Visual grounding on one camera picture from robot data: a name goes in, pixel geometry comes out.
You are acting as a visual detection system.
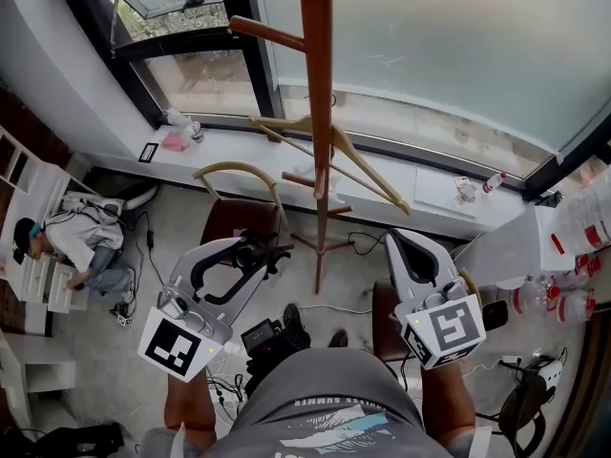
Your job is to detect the clear plastic bottle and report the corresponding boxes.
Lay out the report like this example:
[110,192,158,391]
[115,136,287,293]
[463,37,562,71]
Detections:
[453,176,478,205]

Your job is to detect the brown chair with curved backrest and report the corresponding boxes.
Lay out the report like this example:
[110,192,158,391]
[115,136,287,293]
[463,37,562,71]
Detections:
[192,160,290,252]
[371,267,483,366]

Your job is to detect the white cubby shelf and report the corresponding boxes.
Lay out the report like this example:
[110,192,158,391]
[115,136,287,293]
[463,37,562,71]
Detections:
[0,124,58,195]

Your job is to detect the black device with screen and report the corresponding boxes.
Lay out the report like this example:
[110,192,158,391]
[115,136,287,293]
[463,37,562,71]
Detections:
[240,318,283,357]

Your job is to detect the person's black trousers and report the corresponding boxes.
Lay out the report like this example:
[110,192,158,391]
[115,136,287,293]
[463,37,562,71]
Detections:
[245,336,397,390]

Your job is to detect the black bag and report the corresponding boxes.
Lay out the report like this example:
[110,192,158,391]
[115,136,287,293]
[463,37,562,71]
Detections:
[0,422,125,458]

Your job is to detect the person's right forearm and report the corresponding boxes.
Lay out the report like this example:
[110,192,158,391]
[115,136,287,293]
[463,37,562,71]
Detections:
[419,363,477,448]

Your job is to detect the white water dispenser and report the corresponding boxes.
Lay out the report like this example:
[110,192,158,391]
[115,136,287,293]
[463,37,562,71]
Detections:
[448,205,579,290]

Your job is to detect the low white shelf unit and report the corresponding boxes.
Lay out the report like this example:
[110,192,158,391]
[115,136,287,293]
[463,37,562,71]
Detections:
[0,331,77,428]

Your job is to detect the black umbrella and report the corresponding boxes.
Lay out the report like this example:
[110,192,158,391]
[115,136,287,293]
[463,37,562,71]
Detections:
[232,230,293,281]

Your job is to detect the brown wooden coat rack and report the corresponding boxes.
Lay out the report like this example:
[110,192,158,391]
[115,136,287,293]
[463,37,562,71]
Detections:
[228,0,357,295]

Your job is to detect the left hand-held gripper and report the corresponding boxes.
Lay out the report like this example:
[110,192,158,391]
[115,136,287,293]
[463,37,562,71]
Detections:
[137,236,269,384]

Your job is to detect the crumpled white plastic bag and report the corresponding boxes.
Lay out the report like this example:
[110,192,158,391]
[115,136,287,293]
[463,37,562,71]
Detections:
[164,107,192,128]

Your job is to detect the pile of clear water jugs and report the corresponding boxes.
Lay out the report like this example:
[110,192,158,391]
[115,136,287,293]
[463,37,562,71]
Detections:
[508,274,598,323]

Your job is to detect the long black power cable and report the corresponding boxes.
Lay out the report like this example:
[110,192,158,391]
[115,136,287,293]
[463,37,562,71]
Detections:
[136,210,166,276]

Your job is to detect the small white bin black top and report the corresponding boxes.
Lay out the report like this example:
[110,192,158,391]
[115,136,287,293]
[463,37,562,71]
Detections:
[481,298,510,331]

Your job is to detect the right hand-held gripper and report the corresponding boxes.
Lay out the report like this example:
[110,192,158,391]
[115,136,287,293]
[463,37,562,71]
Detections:
[384,228,487,370]

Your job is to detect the white drawer cabinet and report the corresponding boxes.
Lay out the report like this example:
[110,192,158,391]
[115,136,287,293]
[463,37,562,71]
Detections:
[0,159,92,338]

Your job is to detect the light wooden clothes hanger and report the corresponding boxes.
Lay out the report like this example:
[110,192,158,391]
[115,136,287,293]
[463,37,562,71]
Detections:
[246,114,411,217]

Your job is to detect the person's grey printed shirt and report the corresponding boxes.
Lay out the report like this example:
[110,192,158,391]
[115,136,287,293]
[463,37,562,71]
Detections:
[137,348,493,458]

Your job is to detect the white charging cable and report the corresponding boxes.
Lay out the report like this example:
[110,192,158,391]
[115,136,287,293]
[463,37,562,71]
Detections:
[298,302,373,315]

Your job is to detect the black wicker stool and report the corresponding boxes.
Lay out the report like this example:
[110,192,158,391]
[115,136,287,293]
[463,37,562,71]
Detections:
[476,358,569,448]

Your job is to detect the black framed window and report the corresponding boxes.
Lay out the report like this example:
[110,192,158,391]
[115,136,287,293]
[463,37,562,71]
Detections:
[50,0,611,199]

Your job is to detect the red capped water bottle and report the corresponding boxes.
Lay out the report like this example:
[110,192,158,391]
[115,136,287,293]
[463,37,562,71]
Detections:
[481,171,508,195]

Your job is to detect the person's left black shoe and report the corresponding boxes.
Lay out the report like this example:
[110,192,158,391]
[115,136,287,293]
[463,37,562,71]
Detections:
[282,302,311,347]

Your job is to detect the person's left forearm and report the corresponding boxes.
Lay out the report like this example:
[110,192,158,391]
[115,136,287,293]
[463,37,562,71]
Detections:
[164,369,217,436]

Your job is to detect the pink cloth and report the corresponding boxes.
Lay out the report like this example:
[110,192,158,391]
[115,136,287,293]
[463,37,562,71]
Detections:
[160,131,188,152]

